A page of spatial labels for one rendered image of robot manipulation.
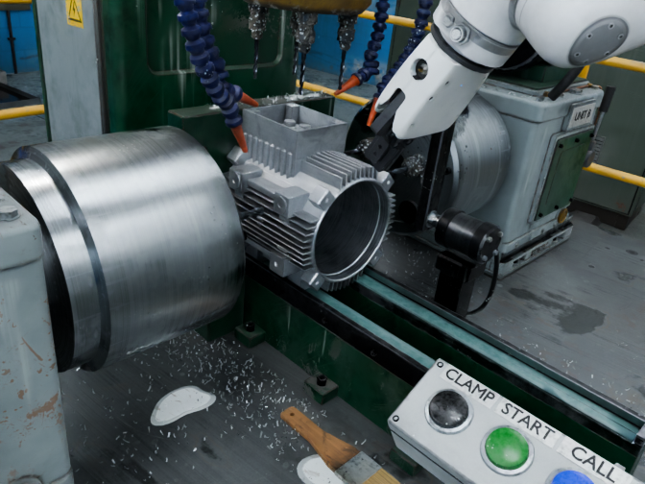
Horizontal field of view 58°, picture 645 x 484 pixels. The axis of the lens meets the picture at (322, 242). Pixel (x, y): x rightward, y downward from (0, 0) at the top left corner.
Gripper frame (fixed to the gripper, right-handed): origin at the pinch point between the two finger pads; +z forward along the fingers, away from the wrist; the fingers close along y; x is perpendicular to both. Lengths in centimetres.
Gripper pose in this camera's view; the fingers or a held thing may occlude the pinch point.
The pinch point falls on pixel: (384, 151)
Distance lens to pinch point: 69.0
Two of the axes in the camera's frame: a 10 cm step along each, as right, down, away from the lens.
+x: -5.6, -7.8, 2.9
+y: 7.0, -2.6, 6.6
